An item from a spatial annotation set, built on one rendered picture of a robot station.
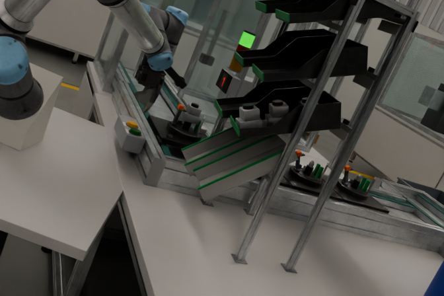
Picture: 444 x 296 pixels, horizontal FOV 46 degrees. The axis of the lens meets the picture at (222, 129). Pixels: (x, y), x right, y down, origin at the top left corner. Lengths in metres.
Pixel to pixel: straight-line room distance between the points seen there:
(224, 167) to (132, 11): 0.51
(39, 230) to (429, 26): 11.60
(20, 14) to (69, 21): 5.15
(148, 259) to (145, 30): 0.61
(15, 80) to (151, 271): 0.64
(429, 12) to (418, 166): 6.09
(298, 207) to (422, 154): 4.92
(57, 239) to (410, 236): 1.51
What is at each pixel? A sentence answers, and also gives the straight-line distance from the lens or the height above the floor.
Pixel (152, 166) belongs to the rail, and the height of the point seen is 0.93.
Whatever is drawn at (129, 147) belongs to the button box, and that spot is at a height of 0.92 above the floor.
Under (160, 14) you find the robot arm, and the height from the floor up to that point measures 1.38.
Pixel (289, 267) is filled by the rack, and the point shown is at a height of 0.87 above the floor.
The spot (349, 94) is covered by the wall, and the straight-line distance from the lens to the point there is 11.81.
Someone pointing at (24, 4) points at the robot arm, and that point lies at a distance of 1.53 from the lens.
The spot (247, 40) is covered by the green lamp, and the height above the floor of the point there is 1.38.
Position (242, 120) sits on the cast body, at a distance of 1.41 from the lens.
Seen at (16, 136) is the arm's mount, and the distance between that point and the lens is 1.67.
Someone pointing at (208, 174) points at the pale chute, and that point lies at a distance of 1.54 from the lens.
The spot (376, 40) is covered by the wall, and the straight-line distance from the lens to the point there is 11.79.
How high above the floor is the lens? 1.52
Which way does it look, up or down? 14 degrees down
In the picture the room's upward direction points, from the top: 23 degrees clockwise
